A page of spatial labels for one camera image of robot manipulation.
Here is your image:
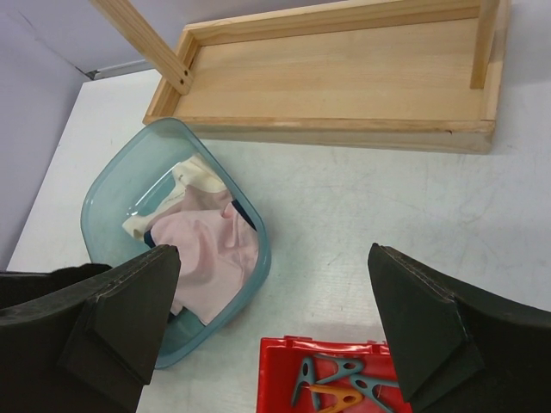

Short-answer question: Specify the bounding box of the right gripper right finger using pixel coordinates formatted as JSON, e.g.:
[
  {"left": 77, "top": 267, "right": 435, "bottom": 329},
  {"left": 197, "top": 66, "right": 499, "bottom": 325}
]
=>
[{"left": 368, "top": 243, "right": 550, "bottom": 412}]

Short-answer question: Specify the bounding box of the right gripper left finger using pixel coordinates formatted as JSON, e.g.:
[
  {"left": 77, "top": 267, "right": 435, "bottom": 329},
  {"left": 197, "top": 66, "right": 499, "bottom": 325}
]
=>
[{"left": 1, "top": 246, "right": 180, "bottom": 412}]

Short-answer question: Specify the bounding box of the teal clothespin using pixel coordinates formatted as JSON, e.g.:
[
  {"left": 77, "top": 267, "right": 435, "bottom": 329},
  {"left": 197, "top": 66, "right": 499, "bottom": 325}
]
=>
[
  {"left": 291, "top": 355, "right": 321, "bottom": 412},
  {"left": 350, "top": 374, "right": 399, "bottom": 410},
  {"left": 314, "top": 354, "right": 365, "bottom": 385}
]

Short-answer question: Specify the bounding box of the orange clothespin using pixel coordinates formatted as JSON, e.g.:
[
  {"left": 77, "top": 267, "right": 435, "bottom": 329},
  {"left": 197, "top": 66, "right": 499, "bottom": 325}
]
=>
[{"left": 308, "top": 385, "right": 364, "bottom": 413}]

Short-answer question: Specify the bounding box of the pink underwear navy trim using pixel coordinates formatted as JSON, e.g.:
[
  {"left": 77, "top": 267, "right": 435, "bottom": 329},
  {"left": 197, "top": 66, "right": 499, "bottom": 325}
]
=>
[{"left": 144, "top": 200, "right": 259, "bottom": 325}]

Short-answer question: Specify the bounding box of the black underwear beige waistband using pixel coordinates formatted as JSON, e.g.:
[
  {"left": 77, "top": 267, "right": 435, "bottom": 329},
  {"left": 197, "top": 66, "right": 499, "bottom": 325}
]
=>
[{"left": 1, "top": 263, "right": 112, "bottom": 309}]

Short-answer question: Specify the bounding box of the beige pink underwear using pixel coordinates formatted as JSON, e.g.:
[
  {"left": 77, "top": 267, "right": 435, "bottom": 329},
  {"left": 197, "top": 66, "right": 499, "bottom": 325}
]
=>
[{"left": 122, "top": 155, "right": 232, "bottom": 241}]

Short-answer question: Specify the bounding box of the red plastic bin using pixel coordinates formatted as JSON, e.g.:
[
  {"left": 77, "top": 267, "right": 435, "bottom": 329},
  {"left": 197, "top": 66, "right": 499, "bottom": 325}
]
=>
[{"left": 256, "top": 336, "right": 412, "bottom": 413}]

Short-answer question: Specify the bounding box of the teal plastic basin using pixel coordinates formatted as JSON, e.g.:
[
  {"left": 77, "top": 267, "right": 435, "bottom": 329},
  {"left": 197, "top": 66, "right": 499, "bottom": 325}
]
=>
[{"left": 81, "top": 118, "right": 271, "bottom": 368}]

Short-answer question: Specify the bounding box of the wooden clothes rack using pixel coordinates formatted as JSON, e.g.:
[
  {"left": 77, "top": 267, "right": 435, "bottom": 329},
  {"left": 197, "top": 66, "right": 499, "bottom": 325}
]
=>
[{"left": 95, "top": 1, "right": 511, "bottom": 154}]

